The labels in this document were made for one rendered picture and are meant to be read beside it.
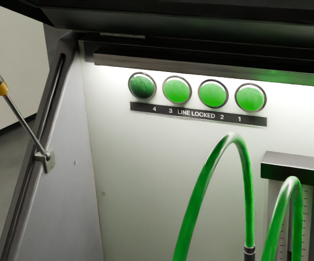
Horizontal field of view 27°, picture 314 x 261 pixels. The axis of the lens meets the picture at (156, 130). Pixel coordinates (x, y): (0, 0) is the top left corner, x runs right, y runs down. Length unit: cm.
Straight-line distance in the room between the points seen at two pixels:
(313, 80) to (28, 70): 310
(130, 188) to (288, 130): 32
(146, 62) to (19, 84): 294
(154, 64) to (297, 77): 22
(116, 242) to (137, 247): 4
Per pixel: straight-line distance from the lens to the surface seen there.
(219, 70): 97
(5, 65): 383
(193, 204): 70
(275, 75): 95
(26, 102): 399
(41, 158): 102
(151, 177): 115
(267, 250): 72
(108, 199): 121
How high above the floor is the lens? 182
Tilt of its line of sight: 28 degrees down
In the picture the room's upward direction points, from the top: 4 degrees counter-clockwise
